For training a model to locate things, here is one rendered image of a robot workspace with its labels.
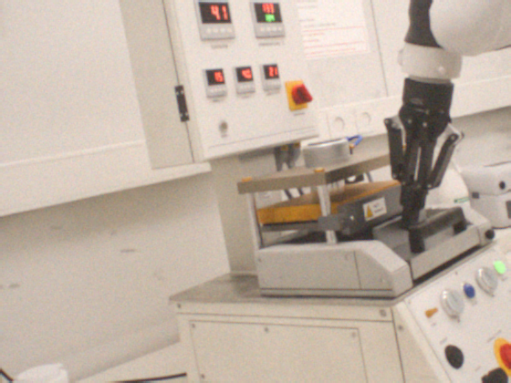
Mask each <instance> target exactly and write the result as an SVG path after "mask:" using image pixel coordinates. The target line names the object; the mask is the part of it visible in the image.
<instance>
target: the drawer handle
mask: <svg viewBox="0 0 511 383"><path fill-rule="evenodd" d="M452 226H453V229H454V232H461V231H465V230H467V227H466V220H465V215H464V210H463V207H462V206H453V207H451V208H449V210H447V211H444V212H440V213H438V214H436V215H434V216H431V217H429V218H427V219H425V220H422V221H420V222H417V223H415V224H414V225H412V226H410V227H409V229H408V232H409V235H408V237H409V243H410V248H411V253H422V252H424V251H425V245H424V240H426V238H428V237H430V236H432V235H435V234H437V233H439V232H441V231H443V230H445V229H448V228H450V227H452Z"/></svg>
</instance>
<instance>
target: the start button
mask: <svg viewBox="0 0 511 383"><path fill-rule="evenodd" d="M447 353H448V357H449V358H450V360H451V363H452V364H454V365H456V366H458V367H460V366H461V365H462V364H463V363H464V354H463V352H462V351H461V349H460V347H458V346H456V345H451V346H449V347H448V351H447Z"/></svg>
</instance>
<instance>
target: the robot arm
mask: <svg viewBox="0 0 511 383"><path fill-rule="evenodd" d="M408 15H409V22H410V24H409V28H408V30H407V34H406V36H405V38H404V41H405V43H404V47H403V48H402V49H401V50H399V51H398V58H397V64H398V65H400V66H401V72H405V73H407V74H409V77H408V78H404V79H403V85H402V94H401V107H400V109H399V111H398V114H396V115H394V116H392V117H388V118H384V121H383V124H384V126H385V129H386V130H387V133H388V145H389V158H390V170H391V177H392V178H393V180H394V181H397V182H399V183H400V185H401V194H400V205H402V213H401V227H400V229H401V230H404V231H407V232H408V229H409V227H410V226H412V225H414V224H415V223H417V222H418V218H420V211H421V210H422V209H423V208H424V207H425V203H426V196H427V191H428V190H432V189H436V188H438V187H440V185H441V183H442V180H443V176H444V174H445V171H446V169H448V166H449V163H450V160H451V158H452V156H453V154H454V149H455V146H456V145H457V144H458V143H459V142H460V141H462V139H463V138H464V133H463V132H462V131H457V130H456V129H455V128H454V127H453V126H452V125H451V124H452V118H451V115H450V111H451V107H452V102H453V95H454V83H452V82H451V81H452V79H458V78H461V71H462V64H463V57H464V56H467V57H476V56H479V55H481V54H483V53H489V52H493V51H495V52H496V51H500V49H504V48H508V47H511V0H410V3H409V9H408ZM401 126H402V127H403V129H404V131H406V137H404V143H406V148H404V156H403V146H402V129H401ZM444 131H445V134H444V137H443V139H444V143H443V145H442V147H441V148H440V152H439V154H438V157H437V159H436V162H435V164H434V167H433V169H432V164H433V158H434V152H435V147H436V145H437V140H438V139H439V138H440V137H441V136H442V133H443V132H444ZM420 147H421V153H419V150H420ZM418 153H419V160H418ZM417 160H418V168H417V174H416V181H415V173H416V167H417ZM414 183H415V184H414Z"/></svg>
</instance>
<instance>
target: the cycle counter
mask: <svg viewBox="0 0 511 383"><path fill-rule="evenodd" d="M203 13H204V19H205V22H229V20H228V15H227V14H226V9H225V5H203Z"/></svg>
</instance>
